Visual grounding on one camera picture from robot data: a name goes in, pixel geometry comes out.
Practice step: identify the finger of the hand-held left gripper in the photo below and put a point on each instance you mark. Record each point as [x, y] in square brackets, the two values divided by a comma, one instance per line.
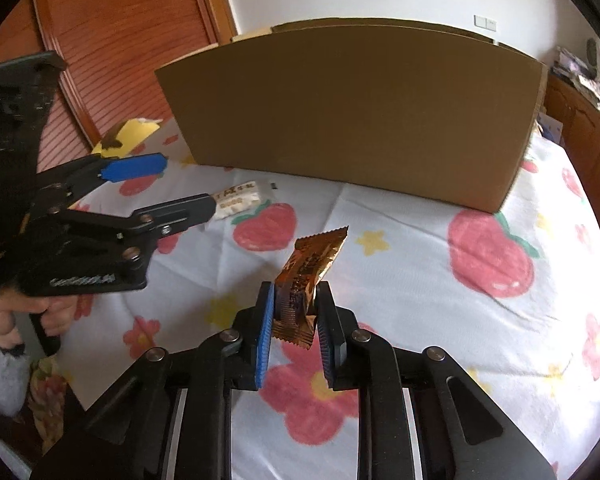
[180, 210]
[130, 167]

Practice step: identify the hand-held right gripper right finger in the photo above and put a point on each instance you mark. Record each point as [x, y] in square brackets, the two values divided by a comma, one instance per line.
[325, 345]

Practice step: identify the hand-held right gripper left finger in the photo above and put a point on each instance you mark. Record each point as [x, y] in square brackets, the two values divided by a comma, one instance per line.
[265, 330]

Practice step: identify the small white candy packet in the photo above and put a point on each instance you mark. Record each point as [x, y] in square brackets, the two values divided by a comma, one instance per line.
[240, 200]

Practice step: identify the copper foil wafer packet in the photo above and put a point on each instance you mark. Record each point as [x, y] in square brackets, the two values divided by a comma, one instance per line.
[310, 260]

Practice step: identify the brown cardboard box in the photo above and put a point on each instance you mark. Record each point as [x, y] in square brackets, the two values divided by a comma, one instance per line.
[355, 110]

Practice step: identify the person's left forearm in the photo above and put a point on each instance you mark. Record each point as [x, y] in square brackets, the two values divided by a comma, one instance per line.
[0, 380]

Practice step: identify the person's left hand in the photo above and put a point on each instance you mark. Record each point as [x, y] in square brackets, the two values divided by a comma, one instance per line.
[0, 317]

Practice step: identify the yellow banana plush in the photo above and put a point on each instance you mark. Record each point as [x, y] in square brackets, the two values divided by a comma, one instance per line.
[130, 132]

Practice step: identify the strawberry print bed sheet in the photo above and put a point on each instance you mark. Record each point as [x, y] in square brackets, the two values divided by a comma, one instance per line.
[405, 310]

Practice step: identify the floral cloth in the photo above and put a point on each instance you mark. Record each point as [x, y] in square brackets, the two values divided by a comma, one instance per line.
[50, 400]

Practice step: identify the wooden slatted wardrobe door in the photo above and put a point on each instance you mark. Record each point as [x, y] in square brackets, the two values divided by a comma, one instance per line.
[130, 35]

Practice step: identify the wooden cabinet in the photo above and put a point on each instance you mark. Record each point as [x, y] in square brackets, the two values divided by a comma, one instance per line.
[590, 130]

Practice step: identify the pile of packets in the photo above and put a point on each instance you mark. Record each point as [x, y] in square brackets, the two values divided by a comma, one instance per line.
[590, 85]

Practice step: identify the white wall socket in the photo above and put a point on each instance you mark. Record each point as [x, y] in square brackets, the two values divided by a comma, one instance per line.
[485, 22]

